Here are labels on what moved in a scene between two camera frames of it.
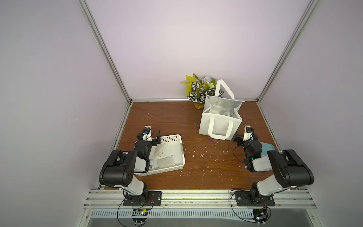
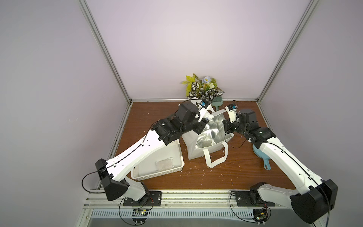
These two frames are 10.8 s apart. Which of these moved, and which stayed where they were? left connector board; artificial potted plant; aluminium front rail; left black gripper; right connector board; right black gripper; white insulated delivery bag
Moved: white insulated delivery bag; right black gripper; left black gripper
Stayed: left connector board; right connector board; aluminium front rail; artificial potted plant
